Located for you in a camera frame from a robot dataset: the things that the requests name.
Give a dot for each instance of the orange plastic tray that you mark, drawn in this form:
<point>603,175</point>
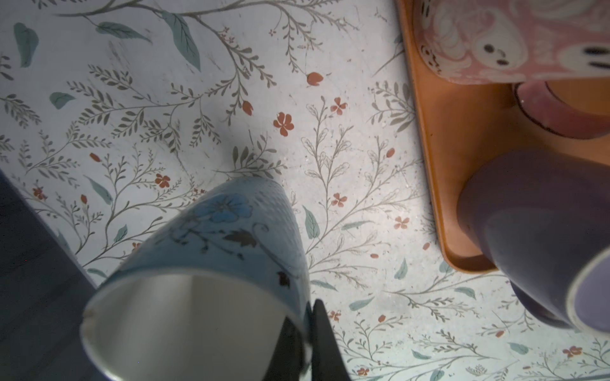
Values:
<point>462,128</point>

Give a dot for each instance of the blue floral mug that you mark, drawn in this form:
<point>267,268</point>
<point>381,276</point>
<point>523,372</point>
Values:
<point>205,297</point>

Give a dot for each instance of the purple lavender mug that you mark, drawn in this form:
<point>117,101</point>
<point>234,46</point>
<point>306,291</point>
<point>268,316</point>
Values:
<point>543,219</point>

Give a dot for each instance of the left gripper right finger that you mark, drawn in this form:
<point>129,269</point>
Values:
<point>326,361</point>

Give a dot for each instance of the pink patterned mug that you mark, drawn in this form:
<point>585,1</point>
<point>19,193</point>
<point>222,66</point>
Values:
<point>554,54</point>

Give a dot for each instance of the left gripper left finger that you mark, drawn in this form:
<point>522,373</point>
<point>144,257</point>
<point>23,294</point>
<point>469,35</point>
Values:
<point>288,356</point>

